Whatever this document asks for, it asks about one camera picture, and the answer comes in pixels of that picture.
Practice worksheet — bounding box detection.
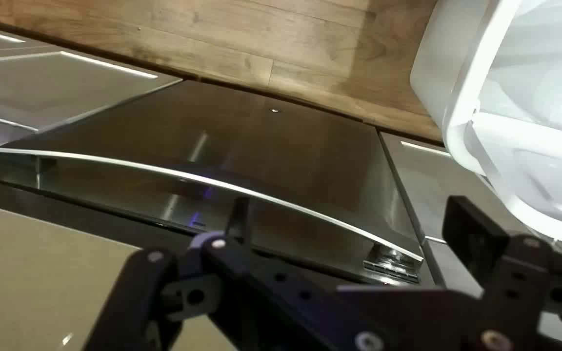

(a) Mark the silver bar drawer handle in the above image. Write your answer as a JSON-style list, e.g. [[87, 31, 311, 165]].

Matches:
[[0, 146, 426, 274]]

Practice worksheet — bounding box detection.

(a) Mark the stainless steel cabinet panel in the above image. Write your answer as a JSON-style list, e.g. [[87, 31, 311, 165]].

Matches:
[[0, 21, 184, 157], [379, 130, 524, 243]]

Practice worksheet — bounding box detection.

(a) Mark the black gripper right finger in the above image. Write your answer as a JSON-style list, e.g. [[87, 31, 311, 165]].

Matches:
[[442, 193, 562, 351]]

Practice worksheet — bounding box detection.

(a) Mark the white plastic bin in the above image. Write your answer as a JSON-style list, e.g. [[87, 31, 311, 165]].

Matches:
[[442, 0, 562, 249]]

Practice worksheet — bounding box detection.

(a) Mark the clear plastic bin liner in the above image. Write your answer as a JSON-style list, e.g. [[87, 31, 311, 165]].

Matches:
[[465, 0, 562, 237]]

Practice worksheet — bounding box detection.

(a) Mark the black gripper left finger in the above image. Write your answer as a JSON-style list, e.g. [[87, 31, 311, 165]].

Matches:
[[85, 230, 493, 351]]

